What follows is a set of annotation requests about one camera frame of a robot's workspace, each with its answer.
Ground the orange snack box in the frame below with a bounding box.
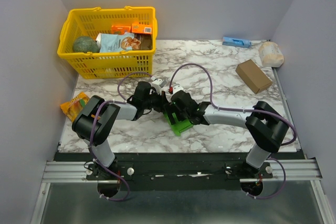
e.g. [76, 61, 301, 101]
[111, 25, 131, 35]

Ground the green round melon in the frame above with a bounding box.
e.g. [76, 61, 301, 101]
[72, 36, 100, 53]

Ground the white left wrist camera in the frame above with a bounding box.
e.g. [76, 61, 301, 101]
[150, 76, 167, 94]

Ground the orange candy bag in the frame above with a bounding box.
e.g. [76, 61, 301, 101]
[60, 92, 90, 122]

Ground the green paper box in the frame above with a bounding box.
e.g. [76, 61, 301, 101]
[163, 112, 194, 136]

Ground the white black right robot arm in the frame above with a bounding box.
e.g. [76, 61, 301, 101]
[164, 90, 289, 178]

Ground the light blue snack pouch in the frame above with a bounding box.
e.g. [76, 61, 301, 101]
[96, 33, 141, 53]

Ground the beige wrapped paper bag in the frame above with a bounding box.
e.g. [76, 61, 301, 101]
[259, 41, 284, 68]

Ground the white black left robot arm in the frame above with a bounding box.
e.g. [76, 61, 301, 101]
[72, 81, 169, 179]

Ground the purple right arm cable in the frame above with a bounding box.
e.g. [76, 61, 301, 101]
[169, 63, 298, 146]

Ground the light blue carton box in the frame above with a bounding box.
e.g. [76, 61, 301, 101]
[222, 37, 251, 48]

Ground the orange barcode box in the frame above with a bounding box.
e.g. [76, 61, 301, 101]
[131, 23, 153, 35]

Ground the yellow plastic shopping basket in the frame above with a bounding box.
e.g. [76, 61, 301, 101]
[57, 6, 158, 79]

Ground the brown cardboard box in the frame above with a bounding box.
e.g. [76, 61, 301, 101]
[236, 59, 273, 94]

